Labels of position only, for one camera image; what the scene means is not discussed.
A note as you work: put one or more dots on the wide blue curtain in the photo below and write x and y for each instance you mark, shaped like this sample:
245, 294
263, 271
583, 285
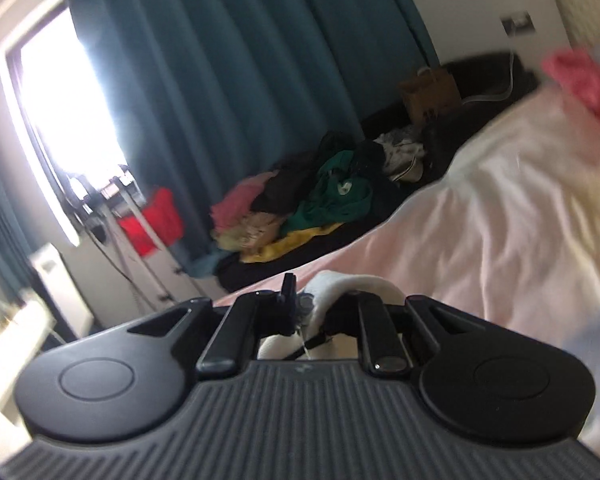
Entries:
230, 85

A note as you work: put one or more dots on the white floor appliance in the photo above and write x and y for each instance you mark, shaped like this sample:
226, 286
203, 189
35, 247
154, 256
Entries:
55, 280

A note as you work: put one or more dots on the yellow garment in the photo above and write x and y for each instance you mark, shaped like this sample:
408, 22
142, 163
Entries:
285, 247

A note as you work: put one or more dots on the narrow blue curtain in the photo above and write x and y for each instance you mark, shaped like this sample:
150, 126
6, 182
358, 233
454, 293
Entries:
0, 235

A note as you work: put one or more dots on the bright window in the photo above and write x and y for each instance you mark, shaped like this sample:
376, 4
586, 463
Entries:
65, 110

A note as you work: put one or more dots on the cream white sweatshirt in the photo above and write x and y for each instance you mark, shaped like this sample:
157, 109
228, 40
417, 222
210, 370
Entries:
335, 285

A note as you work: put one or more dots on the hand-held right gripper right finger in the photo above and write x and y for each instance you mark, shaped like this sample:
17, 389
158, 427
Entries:
380, 330

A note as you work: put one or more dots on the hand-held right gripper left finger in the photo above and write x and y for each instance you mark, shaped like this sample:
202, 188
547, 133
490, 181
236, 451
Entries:
232, 330

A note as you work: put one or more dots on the green garment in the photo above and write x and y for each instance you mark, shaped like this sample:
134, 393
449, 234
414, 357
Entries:
330, 200

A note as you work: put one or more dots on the pile of colourful clothes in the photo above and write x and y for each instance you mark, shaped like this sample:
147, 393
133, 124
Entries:
480, 72

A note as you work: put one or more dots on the light blue cloth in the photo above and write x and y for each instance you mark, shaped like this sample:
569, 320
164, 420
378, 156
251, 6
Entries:
205, 266

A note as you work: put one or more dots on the pink garment in pile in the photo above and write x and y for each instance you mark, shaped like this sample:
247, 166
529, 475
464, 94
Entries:
235, 202

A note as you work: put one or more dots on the red bag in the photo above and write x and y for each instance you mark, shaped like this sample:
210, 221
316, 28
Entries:
155, 220

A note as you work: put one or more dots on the brown paper bag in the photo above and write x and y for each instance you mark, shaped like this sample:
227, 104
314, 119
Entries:
430, 97

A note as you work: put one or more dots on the white patterned garment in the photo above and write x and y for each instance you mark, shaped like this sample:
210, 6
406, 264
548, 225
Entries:
400, 155

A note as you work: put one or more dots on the beige floral garment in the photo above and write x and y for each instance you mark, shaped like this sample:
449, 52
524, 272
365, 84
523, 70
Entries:
252, 230

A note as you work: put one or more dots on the silver wall socket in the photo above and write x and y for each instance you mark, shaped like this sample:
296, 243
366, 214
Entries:
517, 24

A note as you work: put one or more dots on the white dressing table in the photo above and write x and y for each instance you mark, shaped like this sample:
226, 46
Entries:
10, 350

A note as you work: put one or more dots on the bright pink fluffy garment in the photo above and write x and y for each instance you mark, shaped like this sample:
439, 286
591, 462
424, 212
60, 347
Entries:
585, 80

